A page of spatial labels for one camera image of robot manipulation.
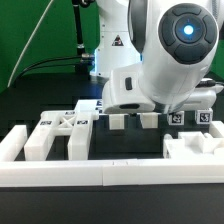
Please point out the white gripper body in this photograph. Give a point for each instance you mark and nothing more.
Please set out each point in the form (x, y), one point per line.
(203, 97)

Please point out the white chair seat part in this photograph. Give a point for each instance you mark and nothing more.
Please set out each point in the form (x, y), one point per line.
(193, 145)

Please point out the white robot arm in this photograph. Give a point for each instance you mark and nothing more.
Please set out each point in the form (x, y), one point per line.
(177, 40)

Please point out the white U-shaped obstacle fence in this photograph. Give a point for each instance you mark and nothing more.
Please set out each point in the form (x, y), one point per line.
(15, 173)

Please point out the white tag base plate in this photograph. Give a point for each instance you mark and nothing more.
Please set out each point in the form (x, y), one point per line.
(88, 105)

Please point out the white chair backrest frame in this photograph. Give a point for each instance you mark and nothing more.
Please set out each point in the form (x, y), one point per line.
(76, 125)

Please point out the black camera pole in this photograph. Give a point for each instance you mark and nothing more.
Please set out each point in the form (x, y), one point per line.
(79, 35)

